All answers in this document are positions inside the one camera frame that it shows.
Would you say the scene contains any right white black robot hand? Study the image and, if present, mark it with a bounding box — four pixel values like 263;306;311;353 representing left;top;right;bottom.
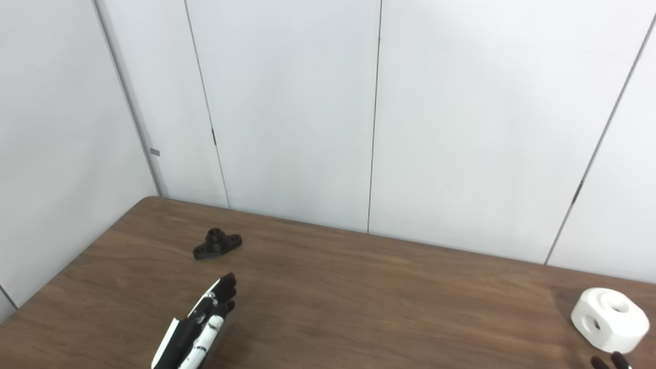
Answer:
590;352;632;369

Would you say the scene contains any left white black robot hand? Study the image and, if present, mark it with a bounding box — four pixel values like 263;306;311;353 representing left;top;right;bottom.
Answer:
151;273;238;369

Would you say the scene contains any round white plastic piece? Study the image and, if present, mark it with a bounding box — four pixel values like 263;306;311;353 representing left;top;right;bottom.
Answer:
571;288;650;354

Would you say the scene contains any black flanged holder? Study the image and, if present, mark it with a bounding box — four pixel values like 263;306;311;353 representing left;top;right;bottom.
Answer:
193;228;242;260

